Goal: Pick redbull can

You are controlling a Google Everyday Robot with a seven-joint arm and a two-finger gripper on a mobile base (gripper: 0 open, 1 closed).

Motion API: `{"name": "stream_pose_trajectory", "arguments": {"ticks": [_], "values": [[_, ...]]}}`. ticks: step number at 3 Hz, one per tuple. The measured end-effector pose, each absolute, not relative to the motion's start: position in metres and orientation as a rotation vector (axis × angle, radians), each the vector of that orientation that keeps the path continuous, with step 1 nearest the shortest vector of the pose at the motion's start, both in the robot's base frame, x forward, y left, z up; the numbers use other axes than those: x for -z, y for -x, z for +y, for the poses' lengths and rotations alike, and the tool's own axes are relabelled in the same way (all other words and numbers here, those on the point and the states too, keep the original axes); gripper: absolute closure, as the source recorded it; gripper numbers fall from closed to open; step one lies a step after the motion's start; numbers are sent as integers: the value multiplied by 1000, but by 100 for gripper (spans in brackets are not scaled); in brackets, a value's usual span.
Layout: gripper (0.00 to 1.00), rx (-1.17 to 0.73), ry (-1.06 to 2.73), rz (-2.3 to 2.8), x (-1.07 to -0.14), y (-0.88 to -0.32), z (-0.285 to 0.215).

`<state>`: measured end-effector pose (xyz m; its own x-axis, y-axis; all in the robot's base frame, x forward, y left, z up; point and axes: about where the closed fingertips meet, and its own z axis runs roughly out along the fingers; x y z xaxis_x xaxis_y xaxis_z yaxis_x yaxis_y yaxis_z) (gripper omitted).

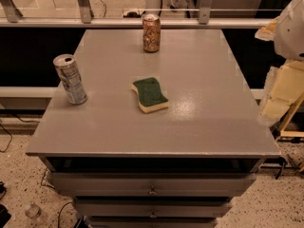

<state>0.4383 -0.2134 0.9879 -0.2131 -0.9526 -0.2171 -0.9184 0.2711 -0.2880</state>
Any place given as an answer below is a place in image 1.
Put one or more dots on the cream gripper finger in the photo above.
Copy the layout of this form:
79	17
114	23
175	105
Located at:
283	86

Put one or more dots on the silver redbull can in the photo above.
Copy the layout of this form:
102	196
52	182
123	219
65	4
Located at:
68	72

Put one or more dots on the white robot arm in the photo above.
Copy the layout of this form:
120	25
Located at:
287	32

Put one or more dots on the orange soda can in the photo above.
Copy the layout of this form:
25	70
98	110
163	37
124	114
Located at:
151	25

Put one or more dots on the grey drawer cabinet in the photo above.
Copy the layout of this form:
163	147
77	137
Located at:
210	126

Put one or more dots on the green yellow sponge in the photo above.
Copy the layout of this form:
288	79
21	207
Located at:
149	93

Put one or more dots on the metal window railing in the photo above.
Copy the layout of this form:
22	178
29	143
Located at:
100	14

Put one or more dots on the middle drawer with knob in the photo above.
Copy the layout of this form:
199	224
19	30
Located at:
152	208

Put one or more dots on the drawer with knob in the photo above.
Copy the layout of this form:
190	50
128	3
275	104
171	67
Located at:
152	208
151	185

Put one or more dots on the top drawer with knob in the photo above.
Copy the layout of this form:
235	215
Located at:
151	185

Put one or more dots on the clear plastic bottle on floor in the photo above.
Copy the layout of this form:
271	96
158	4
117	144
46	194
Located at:
34	213

